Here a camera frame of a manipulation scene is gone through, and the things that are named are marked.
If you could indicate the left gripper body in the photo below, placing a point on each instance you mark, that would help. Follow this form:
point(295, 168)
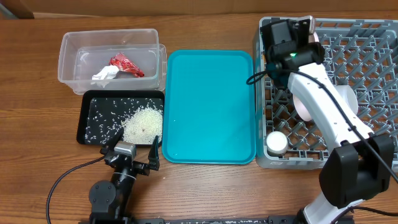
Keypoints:
point(141, 168)

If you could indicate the black plastic tray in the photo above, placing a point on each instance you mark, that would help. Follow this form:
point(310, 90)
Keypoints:
point(84, 124)

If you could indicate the white napkin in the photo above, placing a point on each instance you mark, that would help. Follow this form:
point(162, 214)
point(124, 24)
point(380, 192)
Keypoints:
point(107, 72)

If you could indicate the teal serving tray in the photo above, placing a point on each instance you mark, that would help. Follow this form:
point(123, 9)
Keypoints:
point(209, 108)

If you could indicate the clear plastic bin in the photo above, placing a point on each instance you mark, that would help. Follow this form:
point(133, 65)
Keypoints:
point(84, 54)

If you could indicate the white cup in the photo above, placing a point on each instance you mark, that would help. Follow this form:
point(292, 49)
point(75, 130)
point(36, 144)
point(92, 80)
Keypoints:
point(277, 143)

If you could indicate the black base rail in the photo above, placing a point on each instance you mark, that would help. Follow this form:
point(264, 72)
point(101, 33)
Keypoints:
point(273, 219)

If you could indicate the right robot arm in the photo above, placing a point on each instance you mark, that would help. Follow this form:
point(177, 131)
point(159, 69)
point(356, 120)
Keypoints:
point(360, 162)

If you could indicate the grey dishwasher rack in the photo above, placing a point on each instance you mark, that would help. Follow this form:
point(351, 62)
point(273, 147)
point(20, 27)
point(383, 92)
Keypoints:
point(361, 53)

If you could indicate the grey bowl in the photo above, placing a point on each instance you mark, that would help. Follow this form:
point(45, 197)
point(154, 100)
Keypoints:
point(349, 96)

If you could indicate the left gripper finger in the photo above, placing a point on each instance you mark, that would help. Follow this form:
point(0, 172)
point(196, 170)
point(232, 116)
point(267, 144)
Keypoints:
point(114, 140)
point(153, 156)

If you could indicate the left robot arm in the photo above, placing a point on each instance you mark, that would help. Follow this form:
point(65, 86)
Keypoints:
point(109, 198)

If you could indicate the white rice pile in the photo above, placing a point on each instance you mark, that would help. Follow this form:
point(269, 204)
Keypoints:
point(140, 119)

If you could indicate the red snack wrapper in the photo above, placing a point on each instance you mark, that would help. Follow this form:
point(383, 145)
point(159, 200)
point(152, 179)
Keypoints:
point(126, 65)

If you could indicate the large white plate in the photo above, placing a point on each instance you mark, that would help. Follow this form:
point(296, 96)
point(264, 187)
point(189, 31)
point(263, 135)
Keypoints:
point(313, 37)

